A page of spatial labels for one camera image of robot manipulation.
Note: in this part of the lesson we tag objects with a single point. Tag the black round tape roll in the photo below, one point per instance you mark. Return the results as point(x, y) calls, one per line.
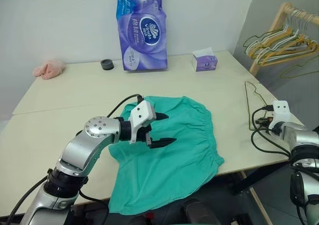
point(107, 64)

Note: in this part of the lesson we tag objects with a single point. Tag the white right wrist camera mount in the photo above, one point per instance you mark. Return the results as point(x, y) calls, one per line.
point(281, 109)

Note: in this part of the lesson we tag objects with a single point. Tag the wooden table leg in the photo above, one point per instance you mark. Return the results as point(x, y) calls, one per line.
point(256, 200)

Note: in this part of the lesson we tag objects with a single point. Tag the wooden clothes rack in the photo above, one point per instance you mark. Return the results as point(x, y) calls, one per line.
point(277, 21)

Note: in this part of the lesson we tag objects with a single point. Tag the pink plush cloth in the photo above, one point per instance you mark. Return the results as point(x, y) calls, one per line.
point(49, 69)

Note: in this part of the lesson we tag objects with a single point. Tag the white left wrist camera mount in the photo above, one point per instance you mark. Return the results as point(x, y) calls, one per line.
point(142, 110)

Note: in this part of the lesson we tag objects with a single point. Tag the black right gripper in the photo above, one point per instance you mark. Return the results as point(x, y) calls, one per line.
point(268, 122)

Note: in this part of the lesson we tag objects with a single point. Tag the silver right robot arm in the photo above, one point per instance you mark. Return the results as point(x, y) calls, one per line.
point(299, 138)

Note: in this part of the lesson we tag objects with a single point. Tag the black table leg brace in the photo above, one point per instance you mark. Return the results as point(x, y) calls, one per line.
point(259, 176)

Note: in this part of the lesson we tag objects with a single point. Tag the purple toilet paper pack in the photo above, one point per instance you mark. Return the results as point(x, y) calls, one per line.
point(142, 35)

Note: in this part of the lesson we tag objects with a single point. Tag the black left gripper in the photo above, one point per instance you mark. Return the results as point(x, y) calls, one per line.
point(144, 135)

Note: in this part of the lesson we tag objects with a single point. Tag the purple tissue pack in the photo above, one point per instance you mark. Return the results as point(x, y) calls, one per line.
point(205, 62)

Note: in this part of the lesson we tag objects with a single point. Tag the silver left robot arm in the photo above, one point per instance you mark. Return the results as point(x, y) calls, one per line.
point(79, 147)

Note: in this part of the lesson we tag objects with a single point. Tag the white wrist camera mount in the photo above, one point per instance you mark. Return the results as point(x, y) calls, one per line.
point(142, 110)
point(281, 109)

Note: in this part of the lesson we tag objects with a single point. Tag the dark rounded shape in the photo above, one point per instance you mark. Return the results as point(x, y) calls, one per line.
point(197, 211)

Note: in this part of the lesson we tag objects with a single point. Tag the green shorts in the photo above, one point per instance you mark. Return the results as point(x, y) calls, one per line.
point(169, 155)

